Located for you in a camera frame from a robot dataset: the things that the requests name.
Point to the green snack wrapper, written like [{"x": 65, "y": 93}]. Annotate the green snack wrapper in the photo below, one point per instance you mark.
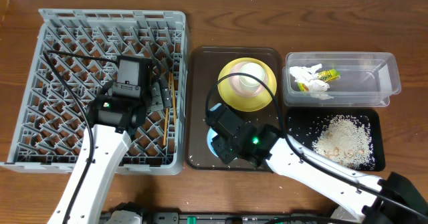
[{"x": 329, "y": 75}]

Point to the pink bowl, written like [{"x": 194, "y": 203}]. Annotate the pink bowl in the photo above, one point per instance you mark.
[{"x": 238, "y": 88}]

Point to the cream white cup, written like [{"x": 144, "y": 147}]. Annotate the cream white cup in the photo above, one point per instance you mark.
[{"x": 256, "y": 71}]

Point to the dark brown serving tray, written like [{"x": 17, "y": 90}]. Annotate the dark brown serving tray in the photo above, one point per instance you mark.
[{"x": 206, "y": 65}]

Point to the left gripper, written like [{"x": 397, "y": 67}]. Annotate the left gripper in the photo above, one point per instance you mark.
[{"x": 160, "y": 92}]

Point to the light blue bowl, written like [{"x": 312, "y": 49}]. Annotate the light blue bowl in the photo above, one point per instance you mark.
[{"x": 210, "y": 136}]

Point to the clear plastic bin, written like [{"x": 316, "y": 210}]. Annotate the clear plastic bin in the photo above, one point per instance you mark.
[{"x": 366, "y": 78}]

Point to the grey plastic dishwasher rack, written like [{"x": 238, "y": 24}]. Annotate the grey plastic dishwasher rack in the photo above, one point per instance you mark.
[{"x": 73, "y": 60}]

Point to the black tray bin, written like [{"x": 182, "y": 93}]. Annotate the black tray bin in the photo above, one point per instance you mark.
[{"x": 298, "y": 116}]

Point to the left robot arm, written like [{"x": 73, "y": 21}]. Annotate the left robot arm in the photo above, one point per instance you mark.
[{"x": 111, "y": 121}]

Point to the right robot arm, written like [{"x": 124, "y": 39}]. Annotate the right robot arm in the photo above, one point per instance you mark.
[{"x": 368, "y": 198}]

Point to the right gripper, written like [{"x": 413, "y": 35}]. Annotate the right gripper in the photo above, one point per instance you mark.
[{"x": 221, "y": 144}]

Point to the yellow plate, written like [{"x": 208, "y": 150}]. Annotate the yellow plate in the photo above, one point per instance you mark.
[{"x": 247, "y": 104}]

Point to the leftover rice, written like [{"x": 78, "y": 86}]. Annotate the leftover rice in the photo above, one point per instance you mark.
[{"x": 342, "y": 138}]

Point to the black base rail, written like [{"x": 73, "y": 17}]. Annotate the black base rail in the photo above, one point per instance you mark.
[{"x": 175, "y": 216}]

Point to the wooden chopstick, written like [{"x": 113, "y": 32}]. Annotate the wooden chopstick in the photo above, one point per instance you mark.
[
  {"x": 173, "y": 98},
  {"x": 166, "y": 125}
]

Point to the white napkin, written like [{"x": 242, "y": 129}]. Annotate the white napkin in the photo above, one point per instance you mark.
[{"x": 307, "y": 78}]

